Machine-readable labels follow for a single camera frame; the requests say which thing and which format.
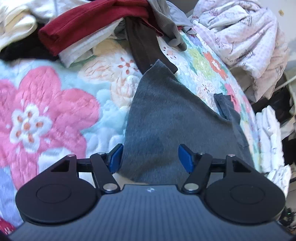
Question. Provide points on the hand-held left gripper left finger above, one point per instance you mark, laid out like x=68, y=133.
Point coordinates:
x=115, y=160

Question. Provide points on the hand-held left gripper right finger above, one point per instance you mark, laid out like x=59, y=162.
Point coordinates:
x=187, y=160

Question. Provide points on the dark grey garment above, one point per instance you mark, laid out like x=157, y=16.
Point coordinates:
x=166, y=120

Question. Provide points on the white printed cloth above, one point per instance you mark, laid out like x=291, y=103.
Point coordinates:
x=268, y=139

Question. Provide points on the floral quilt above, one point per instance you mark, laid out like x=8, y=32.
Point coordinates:
x=46, y=97

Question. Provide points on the white ribbed cloth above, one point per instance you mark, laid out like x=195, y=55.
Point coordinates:
x=78, y=51

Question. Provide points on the dark brown garment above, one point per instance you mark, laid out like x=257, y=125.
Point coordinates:
x=143, y=44

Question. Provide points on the dark red garment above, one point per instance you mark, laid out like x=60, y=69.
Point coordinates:
x=81, y=25

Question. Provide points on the black garment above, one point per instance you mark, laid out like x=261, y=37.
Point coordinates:
x=27, y=51

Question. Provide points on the pink white printed blanket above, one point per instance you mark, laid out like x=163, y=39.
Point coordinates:
x=242, y=30

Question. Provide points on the light grey garment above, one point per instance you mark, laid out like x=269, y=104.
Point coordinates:
x=166, y=18

